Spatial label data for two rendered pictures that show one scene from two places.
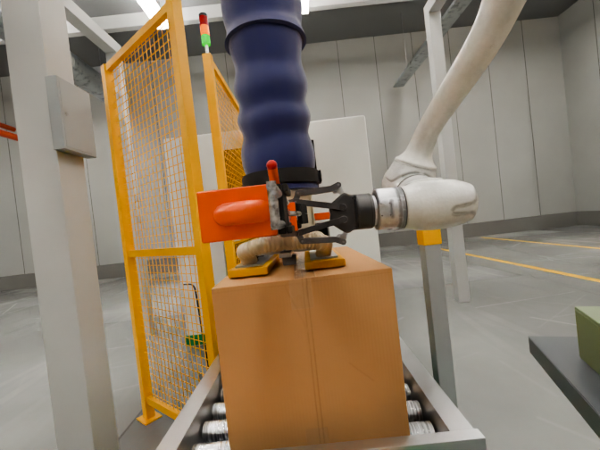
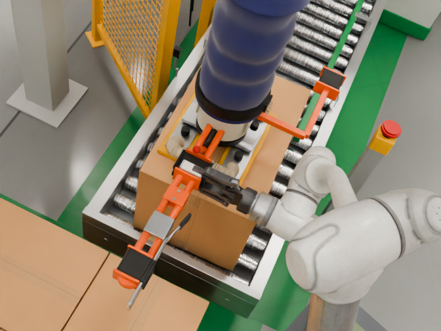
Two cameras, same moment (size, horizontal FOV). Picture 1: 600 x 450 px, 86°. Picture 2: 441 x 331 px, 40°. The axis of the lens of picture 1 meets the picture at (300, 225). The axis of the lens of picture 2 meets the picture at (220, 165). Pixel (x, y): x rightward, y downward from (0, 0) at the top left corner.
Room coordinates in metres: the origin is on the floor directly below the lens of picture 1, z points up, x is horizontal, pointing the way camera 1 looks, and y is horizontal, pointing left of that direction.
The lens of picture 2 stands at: (-0.22, -0.15, 2.56)
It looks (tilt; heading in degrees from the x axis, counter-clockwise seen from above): 56 degrees down; 8
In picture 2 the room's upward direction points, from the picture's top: 18 degrees clockwise
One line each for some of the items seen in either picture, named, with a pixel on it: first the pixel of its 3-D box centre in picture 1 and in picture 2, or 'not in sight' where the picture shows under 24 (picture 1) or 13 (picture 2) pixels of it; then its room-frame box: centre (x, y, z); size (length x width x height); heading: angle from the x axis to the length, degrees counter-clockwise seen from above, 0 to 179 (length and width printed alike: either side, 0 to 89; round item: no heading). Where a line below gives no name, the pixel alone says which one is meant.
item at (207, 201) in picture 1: (245, 214); (132, 266); (0.35, 0.06, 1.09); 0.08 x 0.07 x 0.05; 179
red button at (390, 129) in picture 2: not in sight; (390, 131); (1.21, -0.48, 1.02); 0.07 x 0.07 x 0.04
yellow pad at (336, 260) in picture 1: (320, 252); (245, 142); (0.94, -0.05, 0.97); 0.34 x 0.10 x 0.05; 179
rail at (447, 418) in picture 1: (366, 314); (342, 89); (1.81, -0.32, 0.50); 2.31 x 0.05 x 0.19; 179
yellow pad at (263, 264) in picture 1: (257, 258); (193, 118); (0.95, 0.14, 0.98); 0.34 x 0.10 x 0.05; 179
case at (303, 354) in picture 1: (306, 324); (221, 159); (1.00, 0.01, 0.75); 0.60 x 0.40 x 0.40; 1
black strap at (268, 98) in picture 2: (281, 181); (233, 88); (0.95, 0.04, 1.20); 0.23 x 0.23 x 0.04
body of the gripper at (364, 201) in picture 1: (351, 212); (239, 196); (0.68, -0.11, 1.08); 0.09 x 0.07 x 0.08; 89
